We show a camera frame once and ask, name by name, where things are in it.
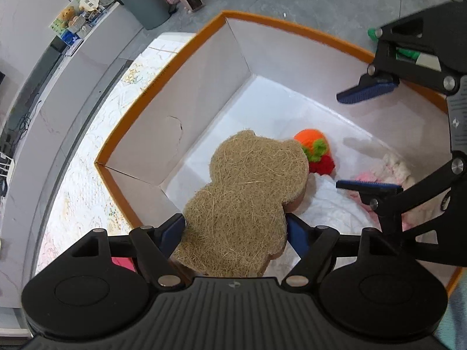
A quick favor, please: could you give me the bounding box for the teal patterned cloth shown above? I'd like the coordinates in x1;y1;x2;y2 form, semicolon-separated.
434;268;467;350

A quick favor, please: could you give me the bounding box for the white quilted cloth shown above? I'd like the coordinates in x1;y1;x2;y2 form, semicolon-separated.
285;173;387;274

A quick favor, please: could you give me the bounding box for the brown teddy bear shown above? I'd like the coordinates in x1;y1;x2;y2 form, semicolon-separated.
58;7;76;27

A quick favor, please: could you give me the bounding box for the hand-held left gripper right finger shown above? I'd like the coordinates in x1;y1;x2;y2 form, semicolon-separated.
283;213;417;289

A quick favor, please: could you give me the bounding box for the grey trash bin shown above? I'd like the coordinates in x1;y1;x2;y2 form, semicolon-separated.
116;0;172;30

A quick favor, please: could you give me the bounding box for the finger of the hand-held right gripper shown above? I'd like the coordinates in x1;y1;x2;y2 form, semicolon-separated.
336;2;467;105
336;151;467;268

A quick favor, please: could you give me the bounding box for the orange knitted ball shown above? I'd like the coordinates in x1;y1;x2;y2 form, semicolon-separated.
293;129;328;162

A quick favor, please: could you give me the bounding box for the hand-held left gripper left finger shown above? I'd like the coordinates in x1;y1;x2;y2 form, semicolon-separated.
67;213;187;290

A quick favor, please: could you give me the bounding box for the pale patterned tablecloth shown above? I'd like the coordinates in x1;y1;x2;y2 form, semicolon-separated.
34;33;199;281

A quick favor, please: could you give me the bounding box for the bear-shaped brown loofah sponge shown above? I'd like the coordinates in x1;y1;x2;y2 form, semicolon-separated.
171;129;311;278

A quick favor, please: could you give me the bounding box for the green and white object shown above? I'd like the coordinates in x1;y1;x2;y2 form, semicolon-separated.
367;27;443;71

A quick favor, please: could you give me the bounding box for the orange cardboard box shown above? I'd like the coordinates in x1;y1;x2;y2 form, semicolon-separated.
94;10;467;300

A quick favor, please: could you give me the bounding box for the green picture card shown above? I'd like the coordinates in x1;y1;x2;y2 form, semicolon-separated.
49;0;96;38

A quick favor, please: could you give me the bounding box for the pink white fluffy cloth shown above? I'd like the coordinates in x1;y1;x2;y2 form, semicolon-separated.
346;151;440;234

